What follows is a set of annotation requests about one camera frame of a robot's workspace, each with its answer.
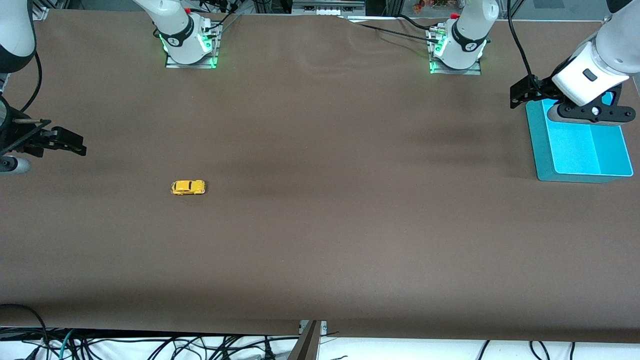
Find yellow beetle toy car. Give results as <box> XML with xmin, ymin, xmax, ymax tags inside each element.
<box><xmin>171</xmin><ymin>179</ymin><xmax>207</xmax><ymax>196</ymax></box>

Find teal plastic bin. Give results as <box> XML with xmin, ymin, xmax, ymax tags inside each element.
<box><xmin>525</xmin><ymin>97</ymin><xmax>634</xmax><ymax>183</ymax></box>

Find white power strip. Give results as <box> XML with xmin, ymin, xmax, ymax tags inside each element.
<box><xmin>292</xmin><ymin>0</ymin><xmax>366</xmax><ymax>17</ymax></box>

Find grey metal strut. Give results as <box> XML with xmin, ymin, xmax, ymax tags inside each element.
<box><xmin>287</xmin><ymin>321</ymin><xmax>322</xmax><ymax>360</ymax></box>

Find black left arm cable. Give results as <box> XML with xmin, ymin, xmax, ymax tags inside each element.
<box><xmin>507</xmin><ymin>0</ymin><xmax>541</xmax><ymax>83</ymax></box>

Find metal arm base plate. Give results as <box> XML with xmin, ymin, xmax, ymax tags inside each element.
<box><xmin>165</xmin><ymin>22</ymin><xmax>219</xmax><ymax>69</ymax></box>
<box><xmin>429</xmin><ymin>27</ymin><xmax>482</xmax><ymax>76</ymax></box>

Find short black table cable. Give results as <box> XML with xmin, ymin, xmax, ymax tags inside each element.
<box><xmin>397</xmin><ymin>14</ymin><xmax>443</xmax><ymax>31</ymax></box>

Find long black table cable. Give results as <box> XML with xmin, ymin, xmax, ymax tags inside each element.
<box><xmin>345</xmin><ymin>16</ymin><xmax>441</xmax><ymax>43</ymax></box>

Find black looped cable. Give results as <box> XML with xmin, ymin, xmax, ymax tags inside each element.
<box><xmin>0</xmin><ymin>303</ymin><xmax>48</xmax><ymax>360</ymax></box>

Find teal cable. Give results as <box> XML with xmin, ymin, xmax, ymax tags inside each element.
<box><xmin>59</xmin><ymin>329</ymin><xmax>76</xmax><ymax>360</ymax></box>

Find black base cable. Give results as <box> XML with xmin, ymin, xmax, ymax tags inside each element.
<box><xmin>197</xmin><ymin>0</ymin><xmax>243</xmax><ymax>33</ymax></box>

